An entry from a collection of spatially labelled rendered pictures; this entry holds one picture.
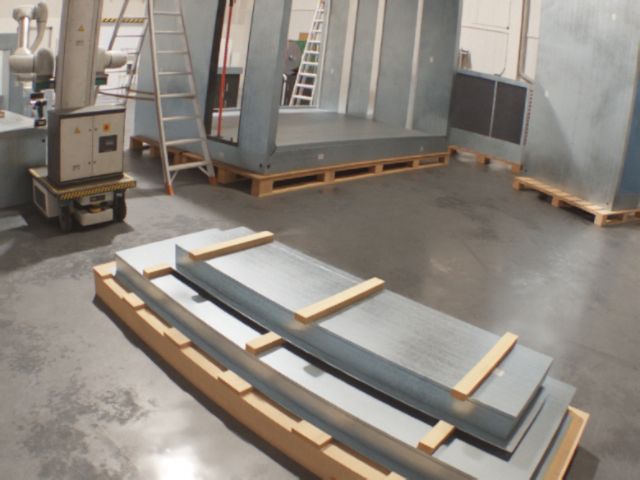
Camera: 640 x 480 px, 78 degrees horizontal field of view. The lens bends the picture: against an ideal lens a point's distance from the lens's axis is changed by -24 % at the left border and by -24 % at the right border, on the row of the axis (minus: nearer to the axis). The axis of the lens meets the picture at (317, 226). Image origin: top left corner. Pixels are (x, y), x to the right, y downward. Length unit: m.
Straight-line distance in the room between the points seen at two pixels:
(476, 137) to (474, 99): 0.64
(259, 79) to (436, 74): 3.48
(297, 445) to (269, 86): 3.33
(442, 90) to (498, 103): 1.15
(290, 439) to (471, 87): 7.06
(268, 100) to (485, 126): 4.47
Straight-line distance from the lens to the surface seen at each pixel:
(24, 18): 4.26
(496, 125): 7.98
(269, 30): 4.43
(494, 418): 1.49
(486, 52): 12.38
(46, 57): 3.88
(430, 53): 7.38
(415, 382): 1.56
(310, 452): 1.60
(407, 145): 6.25
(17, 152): 4.24
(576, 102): 6.47
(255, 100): 4.50
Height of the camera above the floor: 1.23
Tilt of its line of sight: 19 degrees down
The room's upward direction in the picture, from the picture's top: 6 degrees clockwise
